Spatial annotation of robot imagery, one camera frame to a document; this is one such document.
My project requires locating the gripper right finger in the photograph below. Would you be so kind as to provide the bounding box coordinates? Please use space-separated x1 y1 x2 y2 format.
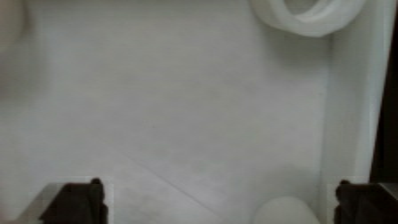
334 180 398 224

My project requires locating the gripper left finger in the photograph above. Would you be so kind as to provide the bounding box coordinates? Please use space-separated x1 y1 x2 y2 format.
39 178 109 224

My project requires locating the white square tabletop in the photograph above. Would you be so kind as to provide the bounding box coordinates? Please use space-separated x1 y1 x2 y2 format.
0 0 398 224

